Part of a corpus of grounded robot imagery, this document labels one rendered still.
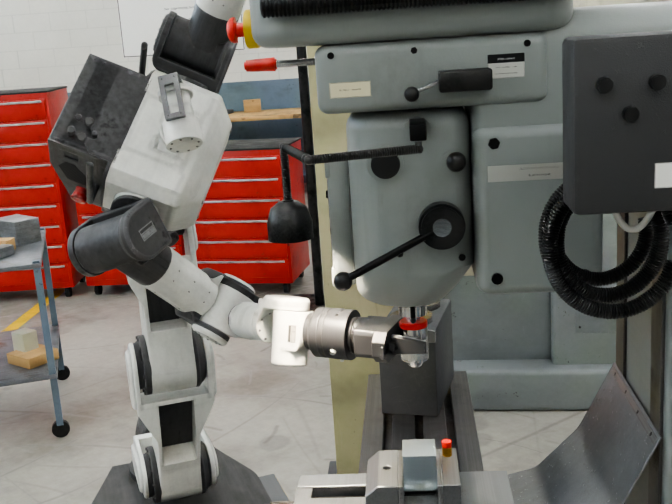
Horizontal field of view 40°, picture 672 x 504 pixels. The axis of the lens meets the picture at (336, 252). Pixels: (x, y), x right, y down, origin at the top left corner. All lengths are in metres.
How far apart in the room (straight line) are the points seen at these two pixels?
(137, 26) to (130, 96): 9.10
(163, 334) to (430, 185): 0.93
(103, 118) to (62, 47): 9.41
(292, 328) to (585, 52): 0.75
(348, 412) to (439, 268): 2.12
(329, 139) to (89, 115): 1.57
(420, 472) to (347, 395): 2.02
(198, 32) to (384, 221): 0.63
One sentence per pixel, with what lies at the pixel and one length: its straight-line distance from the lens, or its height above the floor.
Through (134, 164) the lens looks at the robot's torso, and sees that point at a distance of 1.73.
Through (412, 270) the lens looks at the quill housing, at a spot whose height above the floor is 1.38.
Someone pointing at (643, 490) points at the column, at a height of 0.97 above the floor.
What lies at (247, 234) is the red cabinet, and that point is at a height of 0.43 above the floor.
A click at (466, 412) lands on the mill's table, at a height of 0.96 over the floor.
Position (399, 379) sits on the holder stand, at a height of 1.04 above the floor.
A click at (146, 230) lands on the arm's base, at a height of 1.42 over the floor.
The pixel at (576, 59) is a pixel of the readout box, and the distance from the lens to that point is 1.12.
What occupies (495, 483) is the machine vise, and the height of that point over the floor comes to 1.03.
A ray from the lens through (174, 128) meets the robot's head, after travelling 1.65.
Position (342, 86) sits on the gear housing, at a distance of 1.35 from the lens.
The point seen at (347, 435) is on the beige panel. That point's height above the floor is 0.25.
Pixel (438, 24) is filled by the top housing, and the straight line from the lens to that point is 1.34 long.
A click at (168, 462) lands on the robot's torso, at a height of 0.75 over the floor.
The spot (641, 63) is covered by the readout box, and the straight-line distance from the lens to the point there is 1.13.
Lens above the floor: 1.76
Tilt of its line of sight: 14 degrees down
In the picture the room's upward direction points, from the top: 4 degrees counter-clockwise
